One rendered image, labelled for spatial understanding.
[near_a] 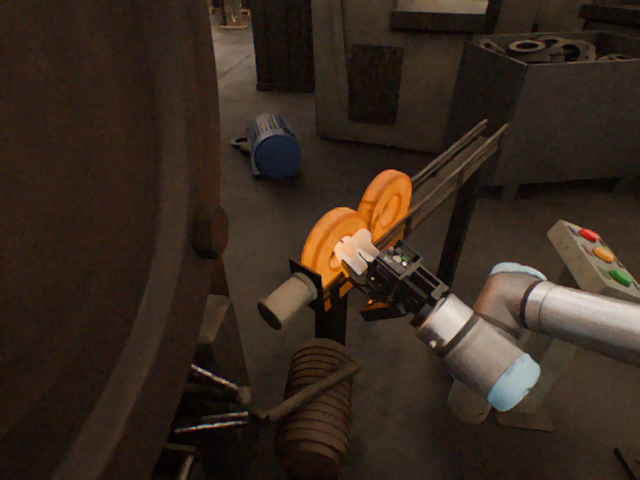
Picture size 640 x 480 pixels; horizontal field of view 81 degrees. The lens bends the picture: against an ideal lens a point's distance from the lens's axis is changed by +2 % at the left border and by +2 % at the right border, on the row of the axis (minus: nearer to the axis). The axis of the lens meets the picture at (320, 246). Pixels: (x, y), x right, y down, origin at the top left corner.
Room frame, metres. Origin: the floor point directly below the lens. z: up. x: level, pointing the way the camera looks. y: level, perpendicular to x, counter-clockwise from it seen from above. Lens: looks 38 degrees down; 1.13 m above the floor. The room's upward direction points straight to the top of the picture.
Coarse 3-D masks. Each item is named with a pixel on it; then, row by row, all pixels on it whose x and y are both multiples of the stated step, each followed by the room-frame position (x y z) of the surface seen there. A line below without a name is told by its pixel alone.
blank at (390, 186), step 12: (372, 180) 0.64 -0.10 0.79; (384, 180) 0.64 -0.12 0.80; (396, 180) 0.65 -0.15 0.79; (408, 180) 0.68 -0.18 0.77; (372, 192) 0.62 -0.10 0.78; (384, 192) 0.62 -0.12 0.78; (396, 192) 0.65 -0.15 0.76; (408, 192) 0.69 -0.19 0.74; (360, 204) 0.61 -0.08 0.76; (372, 204) 0.60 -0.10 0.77; (384, 204) 0.62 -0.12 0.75; (396, 204) 0.68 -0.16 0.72; (408, 204) 0.70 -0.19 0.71; (372, 216) 0.59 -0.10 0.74; (384, 216) 0.67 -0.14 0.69; (396, 216) 0.66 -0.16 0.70; (372, 228) 0.60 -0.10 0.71; (384, 228) 0.63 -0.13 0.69; (372, 240) 0.60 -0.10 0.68
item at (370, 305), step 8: (368, 304) 0.47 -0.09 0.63; (376, 304) 0.46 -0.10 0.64; (384, 304) 0.44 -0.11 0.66; (392, 304) 0.43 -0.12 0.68; (400, 304) 0.42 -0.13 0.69; (360, 312) 0.47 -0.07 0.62; (368, 312) 0.45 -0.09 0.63; (376, 312) 0.44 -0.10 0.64; (384, 312) 0.43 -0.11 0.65; (392, 312) 0.42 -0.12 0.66; (400, 312) 0.41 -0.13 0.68; (408, 312) 0.41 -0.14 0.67; (368, 320) 0.45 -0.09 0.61
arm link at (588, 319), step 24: (504, 264) 0.52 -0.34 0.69; (504, 288) 0.47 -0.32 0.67; (528, 288) 0.45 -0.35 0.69; (552, 288) 0.44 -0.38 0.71; (480, 312) 0.45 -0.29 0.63; (504, 312) 0.44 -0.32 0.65; (528, 312) 0.42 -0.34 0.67; (552, 312) 0.40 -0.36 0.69; (576, 312) 0.38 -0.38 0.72; (600, 312) 0.36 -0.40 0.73; (624, 312) 0.35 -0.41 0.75; (552, 336) 0.39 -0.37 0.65; (576, 336) 0.36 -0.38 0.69; (600, 336) 0.34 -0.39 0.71; (624, 336) 0.32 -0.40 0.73; (624, 360) 0.31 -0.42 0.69
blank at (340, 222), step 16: (336, 208) 0.56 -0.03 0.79; (320, 224) 0.52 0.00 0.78; (336, 224) 0.51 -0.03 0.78; (352, 224) 0.55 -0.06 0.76; (320, 240) 0.49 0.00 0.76; (336, 240) 0.51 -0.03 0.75; (304, 256) 0.49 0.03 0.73; (320, 256) 0.48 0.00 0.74; (336, 256) 0.56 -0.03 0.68; (320, 272) 0.48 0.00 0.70; (336, 272) 0.52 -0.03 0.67
